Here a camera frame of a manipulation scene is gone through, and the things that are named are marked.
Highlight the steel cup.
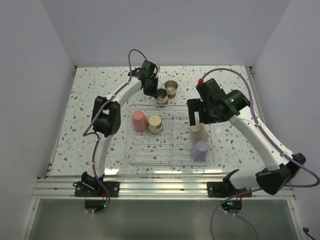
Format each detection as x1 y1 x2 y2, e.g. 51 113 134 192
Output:
155 88 168 105
148 114 163 134
164 80 178 98

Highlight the steel cup back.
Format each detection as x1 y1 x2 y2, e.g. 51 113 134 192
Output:
164 80 178 98

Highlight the tall beige cup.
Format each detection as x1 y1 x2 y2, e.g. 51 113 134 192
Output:
188 120 208 144

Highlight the pink cup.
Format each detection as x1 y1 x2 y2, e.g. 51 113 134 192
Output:
132 110 148 132

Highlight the purple cup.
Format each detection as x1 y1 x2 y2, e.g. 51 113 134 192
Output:
191 140 209 162

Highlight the clear glass mug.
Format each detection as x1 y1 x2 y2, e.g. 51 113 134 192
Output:
157 80 163 89

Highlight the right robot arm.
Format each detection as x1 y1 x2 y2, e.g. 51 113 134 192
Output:
187 78 306 197

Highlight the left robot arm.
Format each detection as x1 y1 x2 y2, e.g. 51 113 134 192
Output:
77 60 159 197

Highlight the clear dish rack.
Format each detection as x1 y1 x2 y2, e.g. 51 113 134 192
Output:
124 104 215 167

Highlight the right controller board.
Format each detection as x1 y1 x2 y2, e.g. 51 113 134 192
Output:
220 199 243 214

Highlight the controller board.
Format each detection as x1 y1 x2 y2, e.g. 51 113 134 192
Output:
84 199 110 214
220 199 243 214

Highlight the left controller board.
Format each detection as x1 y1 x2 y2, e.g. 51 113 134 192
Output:
84 199 110 214

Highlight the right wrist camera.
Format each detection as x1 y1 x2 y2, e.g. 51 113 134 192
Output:
197 78 204 85

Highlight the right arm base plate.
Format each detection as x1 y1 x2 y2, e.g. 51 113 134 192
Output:
206 181 252 198

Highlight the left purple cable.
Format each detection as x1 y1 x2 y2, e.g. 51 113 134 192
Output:
82 48 148 214

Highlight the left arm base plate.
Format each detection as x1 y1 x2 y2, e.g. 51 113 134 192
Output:
72 181 120 198

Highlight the aluminium frame rail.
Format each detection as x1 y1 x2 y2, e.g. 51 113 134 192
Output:
31 176 297 200

